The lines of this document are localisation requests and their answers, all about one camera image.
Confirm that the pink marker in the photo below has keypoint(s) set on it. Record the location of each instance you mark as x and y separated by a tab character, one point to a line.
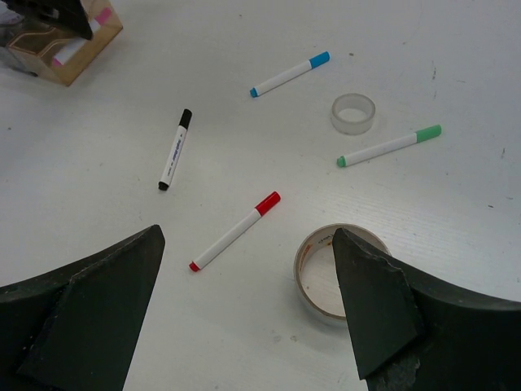
74	45

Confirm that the red marker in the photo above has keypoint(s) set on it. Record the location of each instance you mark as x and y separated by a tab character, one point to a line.
235	232

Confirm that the clear tape roll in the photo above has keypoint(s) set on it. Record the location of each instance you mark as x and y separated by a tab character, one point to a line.
353	114

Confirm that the green marker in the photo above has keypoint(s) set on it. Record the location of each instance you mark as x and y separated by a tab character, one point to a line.
369	153

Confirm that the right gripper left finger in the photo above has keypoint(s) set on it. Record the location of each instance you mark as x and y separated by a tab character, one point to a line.
77	327

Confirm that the large white tape roll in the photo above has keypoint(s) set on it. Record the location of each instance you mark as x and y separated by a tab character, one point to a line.
315	273

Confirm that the blue marker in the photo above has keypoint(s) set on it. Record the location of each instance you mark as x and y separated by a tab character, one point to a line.
289	74

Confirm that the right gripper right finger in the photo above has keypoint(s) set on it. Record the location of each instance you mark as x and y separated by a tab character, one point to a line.
412	331

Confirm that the black marker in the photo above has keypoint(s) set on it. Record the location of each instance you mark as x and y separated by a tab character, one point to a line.
175	151

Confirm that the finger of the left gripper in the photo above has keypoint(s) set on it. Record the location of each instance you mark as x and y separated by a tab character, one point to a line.
69	15

